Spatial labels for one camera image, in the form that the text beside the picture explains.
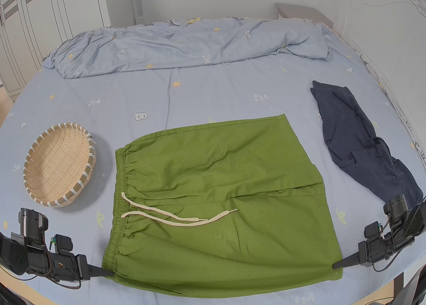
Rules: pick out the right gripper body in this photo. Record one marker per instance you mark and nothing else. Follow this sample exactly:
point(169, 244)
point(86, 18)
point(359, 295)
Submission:
point(377, 251)

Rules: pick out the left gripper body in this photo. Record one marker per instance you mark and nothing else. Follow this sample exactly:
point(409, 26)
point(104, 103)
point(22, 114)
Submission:
point(68, 268)

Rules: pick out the green shorts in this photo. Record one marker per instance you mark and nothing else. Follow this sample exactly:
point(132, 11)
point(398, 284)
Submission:
point(216, 180)

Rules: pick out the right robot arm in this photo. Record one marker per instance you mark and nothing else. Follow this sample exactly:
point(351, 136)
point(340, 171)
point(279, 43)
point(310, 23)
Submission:
point(396, 210)

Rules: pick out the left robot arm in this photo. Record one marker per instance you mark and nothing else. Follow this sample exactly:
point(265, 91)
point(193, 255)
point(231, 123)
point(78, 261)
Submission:
point(15, 257)

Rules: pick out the round woven basket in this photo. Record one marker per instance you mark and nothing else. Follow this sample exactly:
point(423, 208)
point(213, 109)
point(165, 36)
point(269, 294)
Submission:
point(56, 164)

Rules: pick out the dark blue garment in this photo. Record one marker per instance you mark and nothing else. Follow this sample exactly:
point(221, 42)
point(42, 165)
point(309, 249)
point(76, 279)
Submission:
point(342, 124)

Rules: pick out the bed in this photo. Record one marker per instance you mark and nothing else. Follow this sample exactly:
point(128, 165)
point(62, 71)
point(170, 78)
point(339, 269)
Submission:
point(233, 97)

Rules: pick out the grey bedside table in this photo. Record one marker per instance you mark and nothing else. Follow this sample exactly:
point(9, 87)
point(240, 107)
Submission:
point(301, 11)

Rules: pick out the pale blue quilt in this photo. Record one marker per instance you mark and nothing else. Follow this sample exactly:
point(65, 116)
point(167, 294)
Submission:
point(199, 44)

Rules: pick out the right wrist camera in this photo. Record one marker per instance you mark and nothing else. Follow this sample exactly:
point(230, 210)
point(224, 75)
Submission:
point(372, 230)

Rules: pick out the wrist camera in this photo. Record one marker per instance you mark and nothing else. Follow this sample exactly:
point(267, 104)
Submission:
point(372, 230)
point(63, 244)

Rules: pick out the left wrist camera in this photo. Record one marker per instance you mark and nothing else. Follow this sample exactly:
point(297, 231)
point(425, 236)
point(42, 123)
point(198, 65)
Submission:
point(63, 244)

